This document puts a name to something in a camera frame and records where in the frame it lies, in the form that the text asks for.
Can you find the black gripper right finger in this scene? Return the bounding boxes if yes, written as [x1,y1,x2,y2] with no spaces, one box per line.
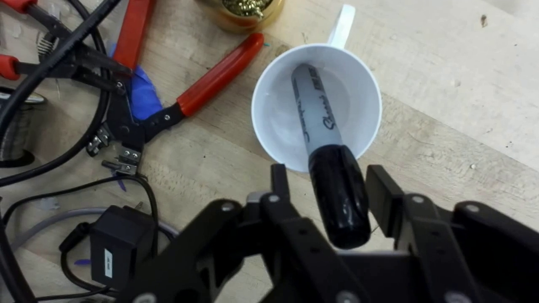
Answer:
[365,164,539,303]

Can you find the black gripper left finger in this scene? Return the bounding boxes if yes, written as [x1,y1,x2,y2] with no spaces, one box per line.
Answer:
[131,164,369,303]

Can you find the grey black-capped marker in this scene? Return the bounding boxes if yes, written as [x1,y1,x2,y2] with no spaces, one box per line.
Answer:
[291,63,370,248]

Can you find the white ceramic cup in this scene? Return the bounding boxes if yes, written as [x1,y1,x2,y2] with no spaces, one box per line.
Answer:
[251,3,382,173]

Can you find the black power adapter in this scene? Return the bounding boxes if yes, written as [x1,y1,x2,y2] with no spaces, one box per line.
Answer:
[59,206,156,289]

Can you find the gold round tin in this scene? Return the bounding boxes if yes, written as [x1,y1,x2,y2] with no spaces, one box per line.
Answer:
[209,0,284,31]

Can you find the red-handled pliers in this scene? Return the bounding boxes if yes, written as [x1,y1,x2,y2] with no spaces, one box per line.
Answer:
[0,0,266,176]

